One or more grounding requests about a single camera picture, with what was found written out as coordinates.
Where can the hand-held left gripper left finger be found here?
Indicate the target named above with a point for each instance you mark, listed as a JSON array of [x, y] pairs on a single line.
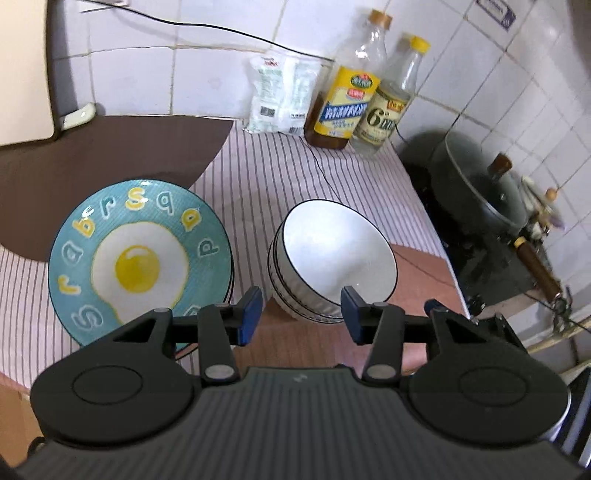
[[251, 314]]

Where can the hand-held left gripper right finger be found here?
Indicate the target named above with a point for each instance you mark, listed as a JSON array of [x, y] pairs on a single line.
[[351, 318]]

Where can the blue fried egg plate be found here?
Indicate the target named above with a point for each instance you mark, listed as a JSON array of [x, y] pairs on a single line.
[[138, 267]]

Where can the striped tablecloth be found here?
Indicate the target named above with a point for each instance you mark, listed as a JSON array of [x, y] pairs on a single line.
[[258, 175]]

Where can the white ribbed bowl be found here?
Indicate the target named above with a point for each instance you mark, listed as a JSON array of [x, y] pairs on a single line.
[[332, 249], [276, 279], [300, 316]]

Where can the clear plastic seasoning packet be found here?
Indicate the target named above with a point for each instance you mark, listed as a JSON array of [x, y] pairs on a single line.
[[281, 92]]

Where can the blue wall sticker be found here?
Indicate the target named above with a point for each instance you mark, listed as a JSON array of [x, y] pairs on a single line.
[[496, 11]]

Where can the yellow cap vinegar bottle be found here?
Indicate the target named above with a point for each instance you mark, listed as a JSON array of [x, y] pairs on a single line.
[[383, 120]]

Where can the dark pot with glass lid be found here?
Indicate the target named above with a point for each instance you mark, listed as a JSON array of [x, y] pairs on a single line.
[[475, 184]]

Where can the yellow label cooking wine bottle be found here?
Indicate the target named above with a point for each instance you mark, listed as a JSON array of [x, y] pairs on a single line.
[[344, 106]]

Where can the white cutting board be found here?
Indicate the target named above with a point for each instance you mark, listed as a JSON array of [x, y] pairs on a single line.
[[23, 69]]

